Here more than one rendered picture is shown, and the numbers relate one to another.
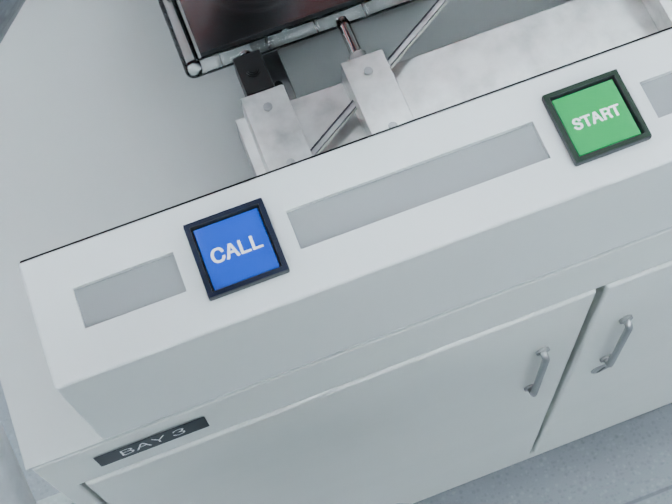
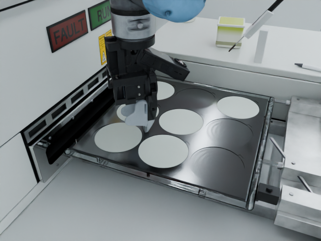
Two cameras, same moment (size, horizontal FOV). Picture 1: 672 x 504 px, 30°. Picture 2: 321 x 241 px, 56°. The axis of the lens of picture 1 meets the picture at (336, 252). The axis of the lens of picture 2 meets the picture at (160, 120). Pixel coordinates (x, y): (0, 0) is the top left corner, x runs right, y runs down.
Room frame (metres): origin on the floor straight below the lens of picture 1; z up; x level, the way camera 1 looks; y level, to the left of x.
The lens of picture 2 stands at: (0.43, 0.44, 1.30)
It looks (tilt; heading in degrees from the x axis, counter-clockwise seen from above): 35 degrees down; 306
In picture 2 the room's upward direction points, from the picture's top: straight up
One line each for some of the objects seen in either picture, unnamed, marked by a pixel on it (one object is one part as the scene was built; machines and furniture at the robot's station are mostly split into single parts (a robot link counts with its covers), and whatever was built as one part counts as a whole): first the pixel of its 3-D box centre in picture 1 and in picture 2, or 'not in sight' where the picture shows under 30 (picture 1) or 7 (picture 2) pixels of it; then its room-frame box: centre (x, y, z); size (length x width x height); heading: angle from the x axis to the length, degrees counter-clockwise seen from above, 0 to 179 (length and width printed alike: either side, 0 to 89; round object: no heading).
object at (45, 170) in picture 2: not in sight; (97, 107); (0.92, 0.02, 0.89); 0.44 x 0.02 x 0.10; 104
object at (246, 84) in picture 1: (254, 77); (268, 192); (0.49, 0.04, 0.90); 0.04 x 0.02 x 0.03; 14
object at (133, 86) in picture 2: not in sight; (132, 67); (0.78, 0.05, 1.05); 0.09 x 0.08 x 0.12; 55
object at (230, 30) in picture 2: not in sight; (230, 32); (0.78, -0.37, 1.00); 0.07 x 0.07 x 0.07; 23
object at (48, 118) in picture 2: not in sight; (92, 83); (0.93, 0.02, 0.96); 0.44 x 0.01 x 0.02; 104
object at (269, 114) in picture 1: (280, 143); (305, 203); (0.43, 0.03, 0.89); 0.08 x 0.03 x 0.03; 14
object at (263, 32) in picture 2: not in sight; (256, 35); (0.68, -0.31, 1.03); 0.06 x 0.04 x 0.13; 14
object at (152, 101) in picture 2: not in sight; (149, 99); (0.74, 0.04, 0.99); 0.05 x 0.02 x 0.09; 145
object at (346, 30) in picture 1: (351, 42); (271, 163); (0.51, -0.03, 0.89); 0.05 x 0.01 x 0.01; 14
